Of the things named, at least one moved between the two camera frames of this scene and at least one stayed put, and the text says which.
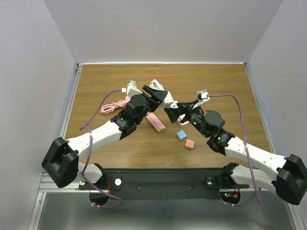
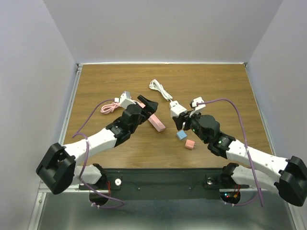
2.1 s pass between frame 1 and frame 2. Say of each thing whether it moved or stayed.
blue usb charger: stayed
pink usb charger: stayed
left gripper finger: moved
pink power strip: stayed
